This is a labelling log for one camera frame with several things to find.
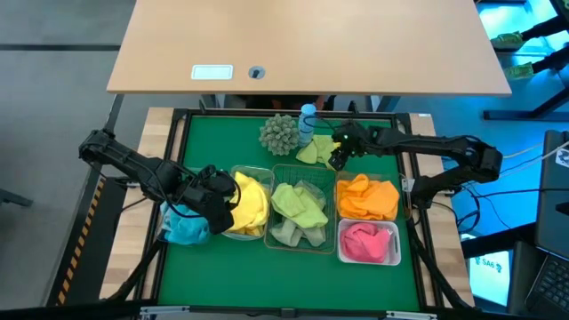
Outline black chair foot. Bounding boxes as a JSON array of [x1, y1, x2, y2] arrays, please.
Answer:
[[0, 188, 35, 209]]

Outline white plastic bin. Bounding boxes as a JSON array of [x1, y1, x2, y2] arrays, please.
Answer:
[[337, 218, 403, 268]]

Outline tan wooden desk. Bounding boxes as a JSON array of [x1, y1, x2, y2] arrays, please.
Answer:
[[106, 0, 513, 98]]

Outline light blue plastic bottle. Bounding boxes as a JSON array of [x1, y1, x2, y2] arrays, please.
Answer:
[[296, 103, 318, 148]]

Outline green table mat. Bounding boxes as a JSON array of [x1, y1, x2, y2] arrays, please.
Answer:
[[157, 115, 421, 312]]

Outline pink microfiber towel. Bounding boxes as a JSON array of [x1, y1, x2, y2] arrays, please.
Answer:
[[340, 221, 393, 264]]

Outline green wire basket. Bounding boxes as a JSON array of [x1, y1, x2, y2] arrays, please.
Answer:
[[264, 164, 338, 255]]

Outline olive microfiber towel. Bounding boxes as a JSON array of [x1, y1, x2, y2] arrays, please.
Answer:
[[269, 180, 328, 249]]

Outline clear plastic bin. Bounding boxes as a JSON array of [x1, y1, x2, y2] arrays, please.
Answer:
[[215, 164, 275, 241]]

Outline teal microfiber towel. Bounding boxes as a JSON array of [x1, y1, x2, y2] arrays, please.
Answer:
[[164, 217, 212, 246]]

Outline grey-green spiky ball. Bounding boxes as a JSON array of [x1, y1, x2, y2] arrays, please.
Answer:
[[258, 113, 301, 157]]

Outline lime green microfiber towel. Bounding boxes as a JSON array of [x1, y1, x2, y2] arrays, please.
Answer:
[[295, 134, 342, 171], [270, 181, 330, 230]]

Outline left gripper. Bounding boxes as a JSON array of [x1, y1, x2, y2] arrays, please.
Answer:
[[175, 164, 241, 236]]

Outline black desk foot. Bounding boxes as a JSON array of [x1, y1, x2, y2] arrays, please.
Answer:
[[482, 86, 569, 122]]

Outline orange microfiber towel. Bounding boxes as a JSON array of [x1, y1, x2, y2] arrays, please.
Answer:
[[335, 172, 373, 210], [341, 180, 401, 222]]

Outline person's shoe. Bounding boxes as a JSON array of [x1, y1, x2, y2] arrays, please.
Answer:
[[490, 30, 525, 51], [503, 61, 536, 81]]

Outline person's leg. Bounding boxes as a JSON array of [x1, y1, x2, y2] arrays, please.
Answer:
[[519, 15, 569, 44], [531, 44, 569, 75]]

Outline blue sign with SA6 text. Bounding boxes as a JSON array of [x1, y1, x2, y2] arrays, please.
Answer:
[[469, 250, 512, 308]]

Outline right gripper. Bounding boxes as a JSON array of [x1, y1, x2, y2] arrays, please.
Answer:
[[328, 120, 374, 172]]

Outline grey-teal cloth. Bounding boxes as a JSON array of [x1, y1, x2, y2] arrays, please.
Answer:
[[156, 195, 215, 246]]

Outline yellow microfiber towel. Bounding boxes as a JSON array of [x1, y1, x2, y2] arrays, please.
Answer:
[[226, 171, 269, 236]]

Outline white label sticker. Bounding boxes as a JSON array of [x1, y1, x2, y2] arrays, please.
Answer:
[[190, 64, 235, 82]]

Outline black laptop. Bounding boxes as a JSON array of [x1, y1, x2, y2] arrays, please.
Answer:
[[506, 128, 569, 320]]

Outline black aluminium table frame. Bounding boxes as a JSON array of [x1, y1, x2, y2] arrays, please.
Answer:
[[100, 106, 475, 320]]

